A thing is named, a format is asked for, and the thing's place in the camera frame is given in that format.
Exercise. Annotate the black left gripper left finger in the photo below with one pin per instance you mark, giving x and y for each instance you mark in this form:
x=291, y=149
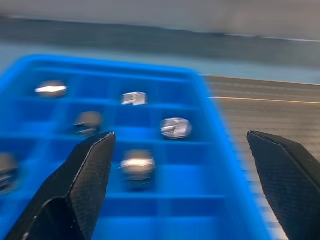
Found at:
x=82, y=180

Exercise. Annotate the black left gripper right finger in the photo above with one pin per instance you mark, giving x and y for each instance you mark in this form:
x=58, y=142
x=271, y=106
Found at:
x=282, y=175

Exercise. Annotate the blue compartment tray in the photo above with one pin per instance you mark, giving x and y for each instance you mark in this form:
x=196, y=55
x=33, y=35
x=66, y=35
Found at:
x=175, y=175

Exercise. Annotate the metal roller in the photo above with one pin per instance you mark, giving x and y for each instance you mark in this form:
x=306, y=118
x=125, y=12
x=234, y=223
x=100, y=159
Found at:
x=51, y=88
x=138, y=168
x=176, y=128
x=6, y=172
x=134, y=98
x=87, y=122

